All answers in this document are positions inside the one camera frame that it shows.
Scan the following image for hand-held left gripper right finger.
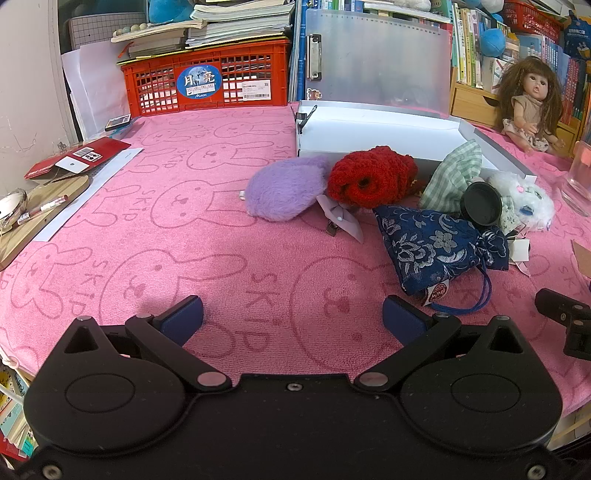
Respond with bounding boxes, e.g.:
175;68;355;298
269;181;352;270
355;295;527;393

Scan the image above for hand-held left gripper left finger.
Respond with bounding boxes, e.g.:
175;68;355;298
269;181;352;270
62;295;232;393

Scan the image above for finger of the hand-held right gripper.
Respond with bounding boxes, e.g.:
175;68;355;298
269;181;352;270
536;288;591;358

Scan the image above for small white card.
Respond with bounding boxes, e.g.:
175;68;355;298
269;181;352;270
505;237;533;278

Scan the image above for blue floral drawstring pouch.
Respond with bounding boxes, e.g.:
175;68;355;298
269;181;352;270
373;204;511;319

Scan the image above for pale pink bow clip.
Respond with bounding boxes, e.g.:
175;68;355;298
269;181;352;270
315;194;365;243

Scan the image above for red crochet scrunchie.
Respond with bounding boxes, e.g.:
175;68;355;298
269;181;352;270
327;146;416;209

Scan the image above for green checked cloth bag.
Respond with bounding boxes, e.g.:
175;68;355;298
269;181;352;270
418;140;485;215

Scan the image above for purple plush pouch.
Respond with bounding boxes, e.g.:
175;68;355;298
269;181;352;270
245;154;332;223

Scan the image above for white cardboard box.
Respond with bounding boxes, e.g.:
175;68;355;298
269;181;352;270
294;99;539;185

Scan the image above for brown cardboard piece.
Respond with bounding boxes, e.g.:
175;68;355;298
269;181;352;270
571;239;591;280

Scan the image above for pink rabbit print towel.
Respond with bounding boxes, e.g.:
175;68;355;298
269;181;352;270
0;102;591;416

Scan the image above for clear glass cup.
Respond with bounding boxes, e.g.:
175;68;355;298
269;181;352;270
561;157;591;214

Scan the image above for white paper sheet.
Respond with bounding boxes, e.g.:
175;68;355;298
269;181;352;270
31;147;145;243

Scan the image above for wooden board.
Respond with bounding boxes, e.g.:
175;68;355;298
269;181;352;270
0;174;90;272

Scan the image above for red card package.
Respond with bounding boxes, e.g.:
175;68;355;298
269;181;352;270
24;137;132;181

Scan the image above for books under table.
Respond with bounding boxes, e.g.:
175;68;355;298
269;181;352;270
0;360;40;462

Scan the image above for brown haired doll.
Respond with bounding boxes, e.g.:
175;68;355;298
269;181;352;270
496;56;566;155

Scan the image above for black binder clip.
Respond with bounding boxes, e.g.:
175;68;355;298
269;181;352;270
295;105;318;134

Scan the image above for wooden drawer box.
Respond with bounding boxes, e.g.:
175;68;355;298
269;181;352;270
450;69;502;127

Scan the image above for red plastic crate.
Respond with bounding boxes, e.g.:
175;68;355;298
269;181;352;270
121;39;291;118

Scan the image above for white leaning paper sheets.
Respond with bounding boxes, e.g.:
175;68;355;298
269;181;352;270
61;44;127;141

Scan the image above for frosted plastic clipboard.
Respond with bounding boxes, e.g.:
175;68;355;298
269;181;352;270
302;8;453;118

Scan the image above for blue printed box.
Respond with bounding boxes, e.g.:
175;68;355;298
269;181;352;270
562;11;591;61

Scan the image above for blue plush ball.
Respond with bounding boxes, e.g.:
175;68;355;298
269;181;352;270
480;28;509;57

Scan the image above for blue folders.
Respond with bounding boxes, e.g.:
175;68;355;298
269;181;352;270
288;0;309;103

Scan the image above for row of shelf books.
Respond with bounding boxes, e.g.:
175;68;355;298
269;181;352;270
318;0;591;130

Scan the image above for stack of books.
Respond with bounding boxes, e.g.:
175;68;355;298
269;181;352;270
111;0;296;61

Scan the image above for red plastic basket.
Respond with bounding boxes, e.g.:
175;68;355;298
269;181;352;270
502;0;565;35

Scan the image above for grey grid cutting mat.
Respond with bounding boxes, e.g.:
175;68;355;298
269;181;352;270
68;11;148;49

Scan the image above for blue white plush toy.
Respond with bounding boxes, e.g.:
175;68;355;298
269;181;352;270
462;0;505;14
148;0;195;24

